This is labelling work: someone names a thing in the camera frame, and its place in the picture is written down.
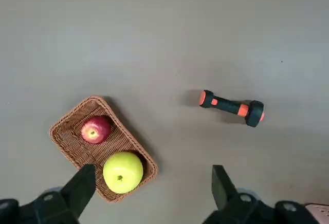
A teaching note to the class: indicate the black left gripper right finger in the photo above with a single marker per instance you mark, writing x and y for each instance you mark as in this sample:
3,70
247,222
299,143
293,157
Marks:
226,198

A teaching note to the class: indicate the red apple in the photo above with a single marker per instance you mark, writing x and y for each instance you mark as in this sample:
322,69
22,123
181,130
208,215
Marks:
96,130

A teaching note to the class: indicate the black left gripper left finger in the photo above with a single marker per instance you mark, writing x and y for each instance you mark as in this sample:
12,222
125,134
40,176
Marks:
69,201

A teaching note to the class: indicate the brown wicker basket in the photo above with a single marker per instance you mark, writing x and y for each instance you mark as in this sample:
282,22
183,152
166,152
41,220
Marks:
77,147

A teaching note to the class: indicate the pink plastic basket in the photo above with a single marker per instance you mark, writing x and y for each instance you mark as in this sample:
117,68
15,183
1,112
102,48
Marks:
321,213

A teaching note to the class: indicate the yellow-green apple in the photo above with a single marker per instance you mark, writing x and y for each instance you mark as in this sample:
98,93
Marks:
123,172

